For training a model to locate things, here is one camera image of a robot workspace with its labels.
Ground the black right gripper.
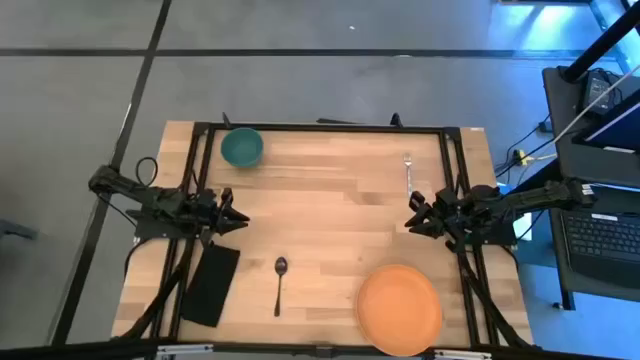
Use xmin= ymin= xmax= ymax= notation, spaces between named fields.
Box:
xmin=403 ymin=186 xmax=472 ymax=242

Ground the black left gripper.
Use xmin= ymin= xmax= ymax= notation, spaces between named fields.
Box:
xmin=196 ymin=187 xmax=251 ymax=239

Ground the silver fork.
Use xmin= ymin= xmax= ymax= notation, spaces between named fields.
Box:
xmin=402 ymin=152 xmax=415 ymax=199

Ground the teal bowl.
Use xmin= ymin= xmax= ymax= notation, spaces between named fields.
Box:
xmin=220 ymin=127 xmax=265 ymax=169

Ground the orange plate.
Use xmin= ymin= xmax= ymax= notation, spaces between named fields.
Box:
xmin=355 ymin=263 xmax=444 ymax=357

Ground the black cloth napkin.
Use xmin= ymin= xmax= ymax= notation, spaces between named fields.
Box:
xmin=179 ymin=241 xmax=242 ymax=329

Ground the dark metal spoon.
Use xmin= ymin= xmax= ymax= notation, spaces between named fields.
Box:
xmin=273 ymin=256 xmax=289 ymax=318

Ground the black side desk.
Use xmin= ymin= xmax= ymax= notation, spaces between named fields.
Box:
xmin=509 ymin=64 xmax=640 ymax=311

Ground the black laptop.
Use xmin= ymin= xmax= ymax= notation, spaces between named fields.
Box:
xmin=559 ymin=183 xmax=640 ymax=290

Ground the dark computer monitor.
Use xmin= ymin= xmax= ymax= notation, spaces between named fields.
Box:
xmin=571 ymin=89 xmax=640 ymax=154

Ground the grey floor object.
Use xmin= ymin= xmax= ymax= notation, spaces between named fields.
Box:
xmin=0 ymin=218 xmax=39 ymax=242

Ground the black power adapter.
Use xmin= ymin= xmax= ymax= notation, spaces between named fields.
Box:
xmin=581 ymin=69 xmax=620 ymax=115

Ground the black slanted pole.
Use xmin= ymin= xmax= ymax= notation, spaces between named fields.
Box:
xmin=563 ymin=0 xmax=640 ymax=84

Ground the black arm elbow cable loop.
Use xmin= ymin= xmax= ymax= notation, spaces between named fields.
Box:
xmin=135 ymin=156 xmax=160 ymax=188

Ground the black floor cable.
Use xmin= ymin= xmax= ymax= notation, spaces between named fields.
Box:
xmin=493 ymin=113 xmax=557 ymax=179

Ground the black aluminium table frame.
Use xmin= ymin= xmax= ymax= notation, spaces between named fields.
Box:
xmin=113 ymin=112 xmax=537 ymax=357

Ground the silver frame bracket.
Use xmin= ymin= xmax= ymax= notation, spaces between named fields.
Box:
xmin=432 ymin=348 xmax=494 ymax=360
xmin=156 ymin=343 xmax=215 ymax=358

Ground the white cable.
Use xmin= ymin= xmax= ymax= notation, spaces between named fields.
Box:
xmin=551 ymin=63 xmax=640 ymax=145

